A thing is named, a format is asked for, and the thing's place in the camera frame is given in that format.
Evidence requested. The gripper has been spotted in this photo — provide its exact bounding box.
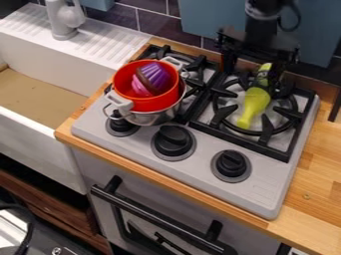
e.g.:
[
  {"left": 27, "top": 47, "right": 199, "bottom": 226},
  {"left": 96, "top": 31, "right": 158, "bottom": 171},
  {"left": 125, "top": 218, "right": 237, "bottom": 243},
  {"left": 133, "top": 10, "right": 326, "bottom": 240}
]
[{"left": 214, "top": 27, "right": 303, "bottom": 92}]

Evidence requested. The yellow-green toy vegetable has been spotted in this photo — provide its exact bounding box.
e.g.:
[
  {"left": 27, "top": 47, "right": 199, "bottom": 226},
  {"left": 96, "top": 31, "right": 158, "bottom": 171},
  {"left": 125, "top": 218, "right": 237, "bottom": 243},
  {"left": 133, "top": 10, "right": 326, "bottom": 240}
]
[{"left": 234, "top": 62, "right": 273, "bottom": 130}]

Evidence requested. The purple ribbed toy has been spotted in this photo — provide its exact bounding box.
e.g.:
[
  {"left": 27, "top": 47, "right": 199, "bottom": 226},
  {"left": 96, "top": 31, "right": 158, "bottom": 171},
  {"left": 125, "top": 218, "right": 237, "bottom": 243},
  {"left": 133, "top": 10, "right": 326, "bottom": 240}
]
[{"left": 130, "top": 62, "right": 173, "bottom": 98}]

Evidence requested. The orange cup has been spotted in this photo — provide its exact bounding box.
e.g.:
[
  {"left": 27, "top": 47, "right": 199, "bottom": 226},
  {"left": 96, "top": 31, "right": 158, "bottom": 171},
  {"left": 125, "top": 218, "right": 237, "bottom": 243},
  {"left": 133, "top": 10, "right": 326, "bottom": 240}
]
[{"left": 112, "top": 59, "right": 183, "bottom": 113}]

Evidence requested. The toy stove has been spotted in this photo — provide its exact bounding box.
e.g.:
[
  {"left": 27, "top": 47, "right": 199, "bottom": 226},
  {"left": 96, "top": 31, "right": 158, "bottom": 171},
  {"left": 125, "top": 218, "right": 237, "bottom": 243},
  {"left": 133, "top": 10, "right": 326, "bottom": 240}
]
[{"left": 70, "top": 44, "right": 323, "bottom": 221}]

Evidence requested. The silver pot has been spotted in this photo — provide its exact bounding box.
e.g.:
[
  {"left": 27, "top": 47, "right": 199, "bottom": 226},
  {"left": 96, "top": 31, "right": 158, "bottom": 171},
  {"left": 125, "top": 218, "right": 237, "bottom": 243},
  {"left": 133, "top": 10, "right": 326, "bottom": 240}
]
[{"left": 101, "top": 55, "right": 192, "bottom": 128}]

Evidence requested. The tap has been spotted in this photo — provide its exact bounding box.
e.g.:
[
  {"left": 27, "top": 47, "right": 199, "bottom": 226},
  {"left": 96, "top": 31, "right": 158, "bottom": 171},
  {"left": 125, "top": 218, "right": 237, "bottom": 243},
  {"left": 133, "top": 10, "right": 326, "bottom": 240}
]
[{"left": 44, "top": 0, "right": 89, "bottom": 42}]

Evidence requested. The toy sink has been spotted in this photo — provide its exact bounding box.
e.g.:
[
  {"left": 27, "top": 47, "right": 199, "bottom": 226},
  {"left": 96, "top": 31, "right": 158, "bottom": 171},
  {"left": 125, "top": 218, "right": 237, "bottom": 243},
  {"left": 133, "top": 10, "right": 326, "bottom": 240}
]
[{"left": 0, "top": 3, "right": 154, "bottom": 195}]

